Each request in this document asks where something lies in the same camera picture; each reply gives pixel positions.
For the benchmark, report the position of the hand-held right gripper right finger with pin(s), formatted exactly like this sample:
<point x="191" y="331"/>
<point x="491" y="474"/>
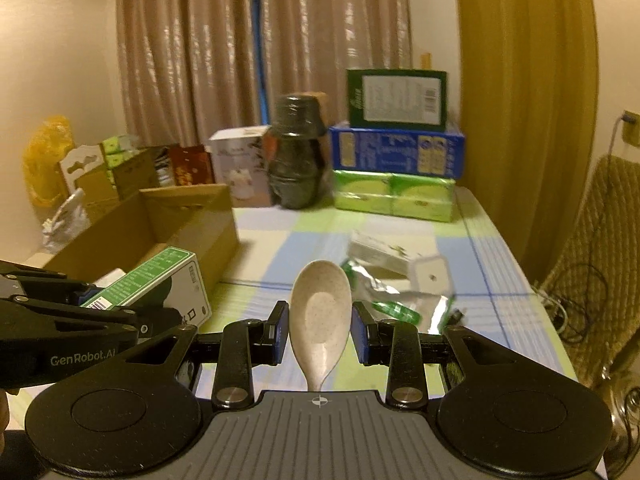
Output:
<point x="360" y="332"/>

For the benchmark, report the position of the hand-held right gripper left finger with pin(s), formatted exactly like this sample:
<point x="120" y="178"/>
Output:
<point x="280" y="332"/>

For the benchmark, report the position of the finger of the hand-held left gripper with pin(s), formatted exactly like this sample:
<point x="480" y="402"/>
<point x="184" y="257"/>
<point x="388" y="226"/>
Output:
<point x="45" y="285"/>
<point x="75" y="322"/>

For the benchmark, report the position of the beige plastic spoon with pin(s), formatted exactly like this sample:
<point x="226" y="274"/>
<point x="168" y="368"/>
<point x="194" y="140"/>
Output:
<point x="317" y="310"/>

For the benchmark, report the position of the white box with bird print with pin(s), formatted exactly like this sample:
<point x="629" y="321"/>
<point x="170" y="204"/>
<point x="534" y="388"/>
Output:
<point x="380" y="255"/>

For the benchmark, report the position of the checked cloth-covered desktop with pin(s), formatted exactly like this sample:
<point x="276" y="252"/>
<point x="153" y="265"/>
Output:
<point x="280" y="240"/>

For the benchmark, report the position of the silver foil pouch green print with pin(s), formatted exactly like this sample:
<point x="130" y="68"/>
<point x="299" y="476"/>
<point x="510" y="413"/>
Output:
<point x="400" y="300"/>

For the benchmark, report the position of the white plastic bag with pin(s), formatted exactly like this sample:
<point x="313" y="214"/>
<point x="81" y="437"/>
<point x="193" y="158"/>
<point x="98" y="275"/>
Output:
<point x="65" y="222"/>

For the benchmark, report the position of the yellow plastic bag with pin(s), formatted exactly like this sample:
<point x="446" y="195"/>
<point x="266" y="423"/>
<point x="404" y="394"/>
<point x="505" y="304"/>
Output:
<point x="47" y="160"/>

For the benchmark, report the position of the white carved chair back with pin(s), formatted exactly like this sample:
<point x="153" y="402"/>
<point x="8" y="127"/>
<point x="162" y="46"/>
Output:
<point x="82" y="162"/>

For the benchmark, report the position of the green tissue pack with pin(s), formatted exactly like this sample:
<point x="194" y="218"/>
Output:
<point x="422" y="200"/>
<point x="362" y="192"/>

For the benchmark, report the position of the small green boxes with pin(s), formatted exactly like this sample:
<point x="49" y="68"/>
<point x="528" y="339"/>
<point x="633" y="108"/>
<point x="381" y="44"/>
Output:
<point x="117" y="152"/>

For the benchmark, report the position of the white appliance box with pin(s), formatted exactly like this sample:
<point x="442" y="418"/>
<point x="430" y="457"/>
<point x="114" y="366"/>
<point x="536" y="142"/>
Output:
<point x="240" y="165"/>

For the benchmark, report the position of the dark glass jar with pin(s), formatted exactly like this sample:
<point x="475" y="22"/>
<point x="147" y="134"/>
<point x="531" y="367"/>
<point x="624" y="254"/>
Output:
<point x="295" y="152"/>

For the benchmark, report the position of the blue carton box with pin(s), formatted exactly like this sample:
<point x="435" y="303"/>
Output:
<point x="397" y="152"/>

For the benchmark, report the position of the red-brown patterned box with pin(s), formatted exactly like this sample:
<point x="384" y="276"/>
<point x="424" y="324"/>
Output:
<point x="187" y="165"/>

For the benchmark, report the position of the small brown cardboard box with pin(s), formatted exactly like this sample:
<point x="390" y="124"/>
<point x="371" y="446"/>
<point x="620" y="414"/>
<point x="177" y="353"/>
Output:
<point x="320" y="105"/>

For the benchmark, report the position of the dark green carton box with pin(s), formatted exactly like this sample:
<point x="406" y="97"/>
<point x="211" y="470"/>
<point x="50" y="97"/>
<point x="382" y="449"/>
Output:
<point x="397" y="100"/>

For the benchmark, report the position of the chair with quilted cover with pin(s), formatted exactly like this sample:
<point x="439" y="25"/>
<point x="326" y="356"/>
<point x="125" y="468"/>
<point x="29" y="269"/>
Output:
<point x="600" y="260"/>

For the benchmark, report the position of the steel kettle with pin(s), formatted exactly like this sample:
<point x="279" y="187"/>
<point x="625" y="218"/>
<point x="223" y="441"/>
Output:
<point x="622" y="410"/>

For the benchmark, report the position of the yellow curtain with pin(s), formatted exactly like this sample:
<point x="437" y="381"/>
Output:
<point x="525" y="85"/>

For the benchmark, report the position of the beige curtain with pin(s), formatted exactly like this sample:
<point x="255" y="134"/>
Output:
<point x="225" y="35"/>

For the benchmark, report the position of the double wall socket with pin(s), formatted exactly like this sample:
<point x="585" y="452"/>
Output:
<point x="631" y="132"/>

